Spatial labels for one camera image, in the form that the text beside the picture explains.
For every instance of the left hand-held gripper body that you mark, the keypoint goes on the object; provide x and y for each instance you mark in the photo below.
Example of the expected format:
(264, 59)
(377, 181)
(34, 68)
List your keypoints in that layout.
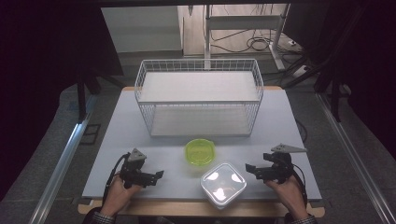
(134, 169)

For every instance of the white panel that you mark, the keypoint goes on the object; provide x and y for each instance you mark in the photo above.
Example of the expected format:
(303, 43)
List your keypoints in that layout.
(143, 28)

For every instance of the green round container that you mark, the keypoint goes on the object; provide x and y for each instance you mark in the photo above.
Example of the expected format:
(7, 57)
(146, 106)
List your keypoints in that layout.
(200, 152)

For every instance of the white square container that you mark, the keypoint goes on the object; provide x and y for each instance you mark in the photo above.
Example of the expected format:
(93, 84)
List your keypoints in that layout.
(223, 186)

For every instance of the aluminium rail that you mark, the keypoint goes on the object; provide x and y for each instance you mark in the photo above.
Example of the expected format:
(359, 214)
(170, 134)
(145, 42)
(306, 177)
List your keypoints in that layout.
(351, 155)
(62, 161)

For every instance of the black metal stand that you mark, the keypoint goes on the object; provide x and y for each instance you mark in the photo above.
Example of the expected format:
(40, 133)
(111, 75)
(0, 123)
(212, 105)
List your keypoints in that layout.
(335, 99)
(81, 99)

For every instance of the person's right hand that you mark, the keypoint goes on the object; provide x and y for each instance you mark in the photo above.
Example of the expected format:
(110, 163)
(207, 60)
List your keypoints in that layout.
(288, 194)

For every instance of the white desk frame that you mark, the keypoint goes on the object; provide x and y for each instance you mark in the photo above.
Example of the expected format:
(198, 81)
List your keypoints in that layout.
(246, 22)

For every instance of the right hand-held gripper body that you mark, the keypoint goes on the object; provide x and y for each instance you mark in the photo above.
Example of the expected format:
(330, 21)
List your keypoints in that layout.
(278, 168)

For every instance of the person's left hand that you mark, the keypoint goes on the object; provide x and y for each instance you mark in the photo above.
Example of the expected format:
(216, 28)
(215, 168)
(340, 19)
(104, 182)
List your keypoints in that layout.
(120, 194)

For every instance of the white power strip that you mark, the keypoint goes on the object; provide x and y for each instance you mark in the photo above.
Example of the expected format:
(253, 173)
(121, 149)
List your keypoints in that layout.
(300, 71)

